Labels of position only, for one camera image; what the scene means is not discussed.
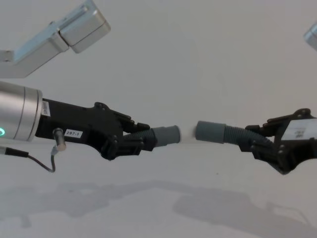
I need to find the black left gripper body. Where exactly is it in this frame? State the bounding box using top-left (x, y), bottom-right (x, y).
top-left (35, 98), bottom-right (124, 156)

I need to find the thin dark gripper cable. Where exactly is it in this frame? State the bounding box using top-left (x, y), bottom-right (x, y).
top-left (0, 127), bottom-right (68, 173)

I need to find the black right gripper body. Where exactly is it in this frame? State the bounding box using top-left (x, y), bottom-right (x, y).
top-left (273, 116), bottom-right (317, 170)

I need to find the small white plastic piece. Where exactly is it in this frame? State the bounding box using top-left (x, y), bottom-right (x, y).
top-left (178, 125), bottom-right (199, 144)

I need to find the grey corrugated hose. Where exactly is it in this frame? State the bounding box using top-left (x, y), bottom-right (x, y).
top-left (123, 124), bottom-right (181, 147)
top-left (196, 120), bottom-right (274, 150)

